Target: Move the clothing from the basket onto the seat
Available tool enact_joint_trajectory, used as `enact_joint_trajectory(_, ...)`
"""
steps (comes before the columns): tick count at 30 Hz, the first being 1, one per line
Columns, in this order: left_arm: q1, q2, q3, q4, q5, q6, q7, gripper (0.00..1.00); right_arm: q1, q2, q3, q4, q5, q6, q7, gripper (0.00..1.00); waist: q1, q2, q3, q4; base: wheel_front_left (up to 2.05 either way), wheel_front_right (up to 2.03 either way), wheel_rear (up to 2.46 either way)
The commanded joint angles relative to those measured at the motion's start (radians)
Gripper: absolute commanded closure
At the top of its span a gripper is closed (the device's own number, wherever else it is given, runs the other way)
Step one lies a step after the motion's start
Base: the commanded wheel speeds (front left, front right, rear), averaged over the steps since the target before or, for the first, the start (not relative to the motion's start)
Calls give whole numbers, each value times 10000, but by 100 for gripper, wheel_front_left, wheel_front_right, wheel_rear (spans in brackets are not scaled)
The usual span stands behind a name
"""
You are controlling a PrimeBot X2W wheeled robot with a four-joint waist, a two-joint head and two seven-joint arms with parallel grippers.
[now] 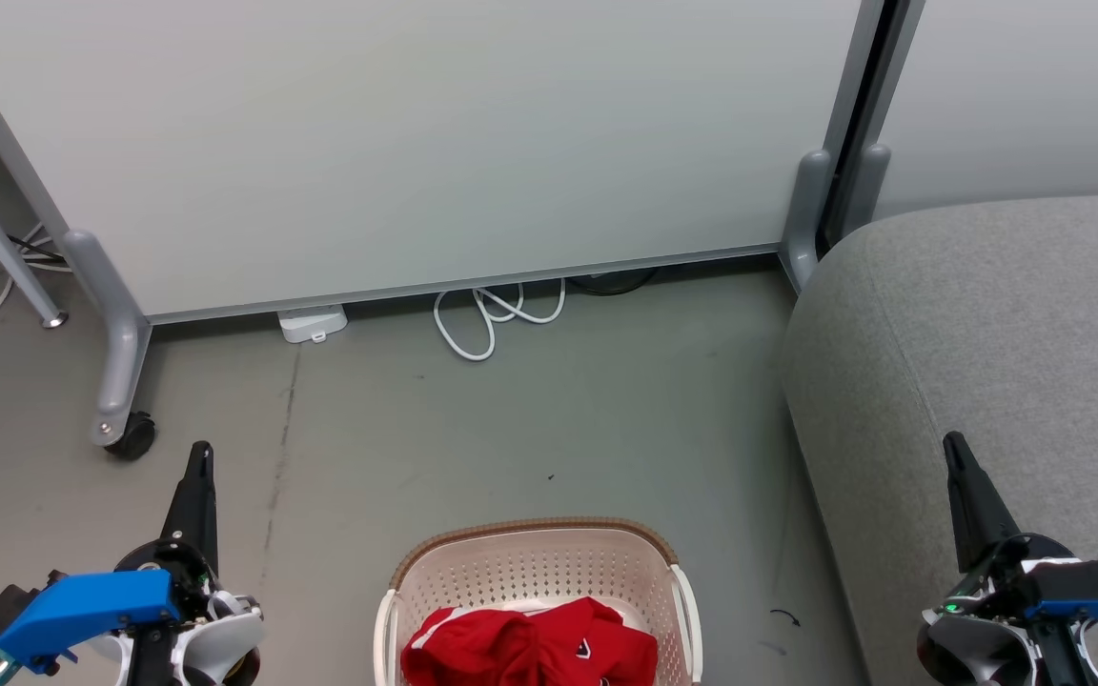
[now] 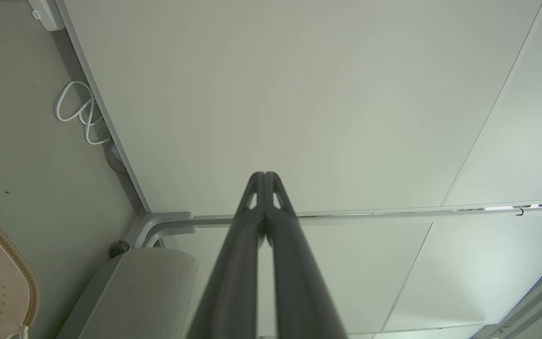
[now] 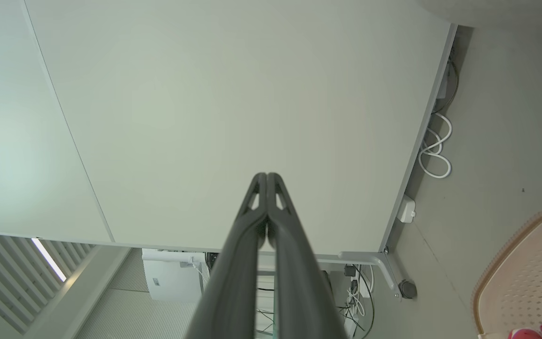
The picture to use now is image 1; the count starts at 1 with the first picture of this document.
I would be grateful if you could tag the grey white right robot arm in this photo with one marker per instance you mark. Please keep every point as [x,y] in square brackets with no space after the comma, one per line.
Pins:
[964,653]

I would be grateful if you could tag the grey partition foot with caster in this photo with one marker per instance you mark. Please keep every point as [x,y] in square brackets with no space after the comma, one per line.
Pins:
[120,353]

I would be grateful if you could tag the black caster wheel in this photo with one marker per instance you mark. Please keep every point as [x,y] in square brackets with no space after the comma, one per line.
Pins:
[134,438]

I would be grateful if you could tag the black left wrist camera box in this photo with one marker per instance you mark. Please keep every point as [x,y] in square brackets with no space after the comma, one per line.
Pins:
[6,608]

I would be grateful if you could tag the narrow white partition panel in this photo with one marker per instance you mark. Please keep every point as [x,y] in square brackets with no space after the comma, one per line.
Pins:
[1035,95]

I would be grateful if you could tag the white power adapter box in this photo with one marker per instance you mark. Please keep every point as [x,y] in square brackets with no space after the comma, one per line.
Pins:
[313,324]

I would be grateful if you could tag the cream perforated laundry basket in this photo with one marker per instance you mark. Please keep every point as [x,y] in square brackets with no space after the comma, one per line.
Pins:
[549,562]

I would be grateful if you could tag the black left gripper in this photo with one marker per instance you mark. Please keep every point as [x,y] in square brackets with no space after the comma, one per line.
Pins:
[163,564]

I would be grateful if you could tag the plain red garment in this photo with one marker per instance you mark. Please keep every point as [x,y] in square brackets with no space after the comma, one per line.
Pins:
[597,648]

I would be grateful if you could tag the large white partition panel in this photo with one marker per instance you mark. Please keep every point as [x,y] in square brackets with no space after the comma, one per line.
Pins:
[416,143]

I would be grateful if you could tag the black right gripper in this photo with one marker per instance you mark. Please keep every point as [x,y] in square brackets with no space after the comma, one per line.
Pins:
[1016,567]

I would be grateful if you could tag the grey fabric sofa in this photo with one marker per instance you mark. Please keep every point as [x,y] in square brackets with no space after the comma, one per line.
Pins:
[987,333]

